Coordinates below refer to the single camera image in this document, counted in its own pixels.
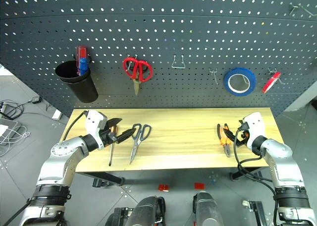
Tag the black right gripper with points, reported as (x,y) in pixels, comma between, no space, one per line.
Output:
(243,139)

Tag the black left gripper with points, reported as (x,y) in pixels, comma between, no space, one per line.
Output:
(109,136)

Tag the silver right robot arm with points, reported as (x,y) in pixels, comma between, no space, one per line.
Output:
(282,156)

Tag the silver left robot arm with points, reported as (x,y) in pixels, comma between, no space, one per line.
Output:
(62,156)

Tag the dark grey metal pegboard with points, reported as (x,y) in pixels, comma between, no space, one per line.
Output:
(158,25)

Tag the black plastic cup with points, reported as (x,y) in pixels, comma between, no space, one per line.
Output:
(84,89)

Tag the blue tape roll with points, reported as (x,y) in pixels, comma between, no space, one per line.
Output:
(227,83)

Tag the red floor marker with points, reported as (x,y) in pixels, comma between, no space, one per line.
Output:
(163,187)
(199,186)

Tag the small white box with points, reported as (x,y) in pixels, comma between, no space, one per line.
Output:
(57,114)

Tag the red tape roll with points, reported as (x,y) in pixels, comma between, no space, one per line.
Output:
(268,84)

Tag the small metal double hook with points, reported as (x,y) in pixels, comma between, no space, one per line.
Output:
(215,77)

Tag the dark rounded robot leg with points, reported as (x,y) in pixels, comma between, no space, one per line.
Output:
(205,208)
(148,211)

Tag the metal double peg hook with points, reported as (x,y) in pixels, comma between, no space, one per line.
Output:
(135,55)

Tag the red utility knife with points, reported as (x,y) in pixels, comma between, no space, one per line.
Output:
(81,53)

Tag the black power adapter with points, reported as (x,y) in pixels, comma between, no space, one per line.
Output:
(36,99)

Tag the white flat device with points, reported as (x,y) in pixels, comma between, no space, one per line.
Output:
(6,129)

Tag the long metal peg hook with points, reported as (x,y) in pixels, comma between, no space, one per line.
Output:
(301,7)

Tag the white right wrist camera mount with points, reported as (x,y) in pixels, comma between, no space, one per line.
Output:
(255,127)

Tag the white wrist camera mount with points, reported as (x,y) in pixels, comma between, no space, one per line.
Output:
(95,122)
(255,127)

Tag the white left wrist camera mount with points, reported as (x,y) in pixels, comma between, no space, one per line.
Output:
(95,122)

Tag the grey metal floor bracket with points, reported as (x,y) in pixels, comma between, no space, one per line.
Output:
(255,211)

